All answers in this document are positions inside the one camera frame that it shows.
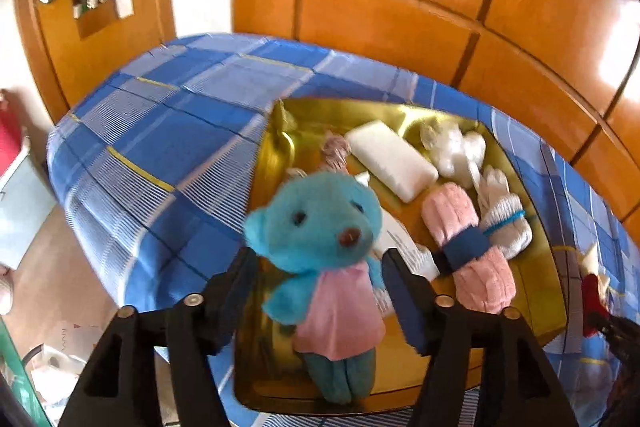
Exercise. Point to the pink towel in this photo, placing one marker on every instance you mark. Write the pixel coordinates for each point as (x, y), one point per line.
(482, 276)

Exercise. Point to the red santa sock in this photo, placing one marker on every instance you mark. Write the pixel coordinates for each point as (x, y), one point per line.
(595, 306)

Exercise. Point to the white sock with teal band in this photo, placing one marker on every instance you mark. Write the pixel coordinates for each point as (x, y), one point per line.
(502, 214)

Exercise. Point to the white printed wipes pack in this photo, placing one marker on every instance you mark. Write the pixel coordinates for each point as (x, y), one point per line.
(419, 259)

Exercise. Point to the white foam sponge block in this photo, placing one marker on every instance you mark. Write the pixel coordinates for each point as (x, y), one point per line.
(396, 163)

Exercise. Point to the white plastic bag bundle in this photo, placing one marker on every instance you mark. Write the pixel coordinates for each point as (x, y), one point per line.
(457, 156)

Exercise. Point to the mauve hair scrunchie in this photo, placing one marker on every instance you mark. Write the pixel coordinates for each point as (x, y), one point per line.
(334, 153)

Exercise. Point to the patterned paper bag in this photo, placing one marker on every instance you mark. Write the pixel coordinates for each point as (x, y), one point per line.
(55, 364)

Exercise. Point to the green glass panel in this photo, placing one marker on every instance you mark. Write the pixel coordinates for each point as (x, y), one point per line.
(19, 402)

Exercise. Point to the gold rectangular tray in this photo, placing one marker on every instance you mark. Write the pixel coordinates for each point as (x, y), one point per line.
(269, 376)

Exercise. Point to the translucent plastic storage bin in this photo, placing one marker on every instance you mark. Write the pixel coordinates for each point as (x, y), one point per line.
(26, 202)

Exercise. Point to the blue plaid bed sheet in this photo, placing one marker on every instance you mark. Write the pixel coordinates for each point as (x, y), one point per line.
(153, 171)

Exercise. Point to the red storage box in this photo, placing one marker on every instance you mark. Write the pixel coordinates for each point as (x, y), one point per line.
(10, 135)

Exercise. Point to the wooden wardrobe wall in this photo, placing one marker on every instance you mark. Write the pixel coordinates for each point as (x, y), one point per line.
(568, 69)

